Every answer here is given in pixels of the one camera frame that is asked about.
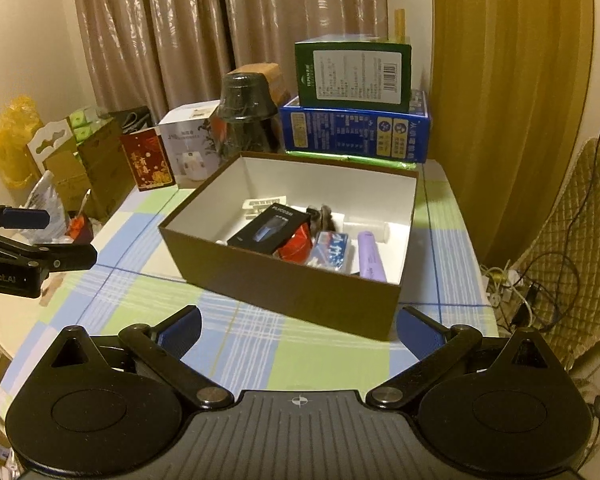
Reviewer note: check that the red gift box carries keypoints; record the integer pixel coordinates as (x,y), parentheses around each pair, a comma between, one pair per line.
(150,167)

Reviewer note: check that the white power strip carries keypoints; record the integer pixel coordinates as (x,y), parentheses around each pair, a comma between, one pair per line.
(511,308)

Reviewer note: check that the brown paper bag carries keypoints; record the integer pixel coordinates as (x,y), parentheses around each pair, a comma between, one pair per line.
(92,175)

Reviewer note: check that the green tea box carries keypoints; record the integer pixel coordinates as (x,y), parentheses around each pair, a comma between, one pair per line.
(354,71)

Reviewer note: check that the yellow plastic bag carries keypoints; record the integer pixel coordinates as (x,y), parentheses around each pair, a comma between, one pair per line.
(19,122)

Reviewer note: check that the brown velvet scrunchie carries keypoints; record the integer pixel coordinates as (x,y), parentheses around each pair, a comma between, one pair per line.
(320,220)

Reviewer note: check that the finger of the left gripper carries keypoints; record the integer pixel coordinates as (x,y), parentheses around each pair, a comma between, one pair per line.
(53,257)
(23,218)

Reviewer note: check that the clear plastic cup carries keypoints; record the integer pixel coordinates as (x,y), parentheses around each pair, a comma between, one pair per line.
(355,226)

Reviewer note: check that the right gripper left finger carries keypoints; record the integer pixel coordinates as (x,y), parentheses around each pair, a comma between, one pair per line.
(161,348)

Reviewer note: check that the blue milk carton box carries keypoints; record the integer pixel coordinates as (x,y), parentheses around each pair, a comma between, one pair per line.
(367,133)

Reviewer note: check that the beige curtain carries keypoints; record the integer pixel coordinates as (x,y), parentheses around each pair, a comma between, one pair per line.
(165,53)

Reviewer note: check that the golden curtain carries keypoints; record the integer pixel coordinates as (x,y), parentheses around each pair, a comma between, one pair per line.
(508,88)

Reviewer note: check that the checkered tablecloth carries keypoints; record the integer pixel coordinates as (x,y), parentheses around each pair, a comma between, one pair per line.
(241,346)

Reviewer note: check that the black shaver box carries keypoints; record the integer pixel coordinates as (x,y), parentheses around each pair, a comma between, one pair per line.
(270,230)

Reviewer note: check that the white humidifier box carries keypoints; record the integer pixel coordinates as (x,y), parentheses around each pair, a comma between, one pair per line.
(187,136)

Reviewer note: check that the red snack packet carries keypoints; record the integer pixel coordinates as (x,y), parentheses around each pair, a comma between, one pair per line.
(298,247)

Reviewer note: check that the purple lotion tube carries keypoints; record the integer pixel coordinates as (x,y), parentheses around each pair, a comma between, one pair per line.
(369,261)

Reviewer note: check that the brown cardboard box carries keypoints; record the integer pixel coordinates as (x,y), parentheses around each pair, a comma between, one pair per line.
(197,230)

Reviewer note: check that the white plastic comb holder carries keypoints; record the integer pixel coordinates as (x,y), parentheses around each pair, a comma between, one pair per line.
(255,206)

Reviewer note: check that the green packet under box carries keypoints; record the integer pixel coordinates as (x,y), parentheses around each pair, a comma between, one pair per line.
(355,159)

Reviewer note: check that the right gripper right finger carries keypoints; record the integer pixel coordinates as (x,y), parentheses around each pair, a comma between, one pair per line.
(438,350)

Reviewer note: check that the stacked black bowls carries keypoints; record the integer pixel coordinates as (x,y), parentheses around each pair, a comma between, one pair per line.
(246,113)

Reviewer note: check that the quilted chair cushion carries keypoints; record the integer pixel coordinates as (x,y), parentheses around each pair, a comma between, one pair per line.
(563,264)

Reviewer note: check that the blue tissue pack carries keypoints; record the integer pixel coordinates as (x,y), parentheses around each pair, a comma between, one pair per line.
(332,252)

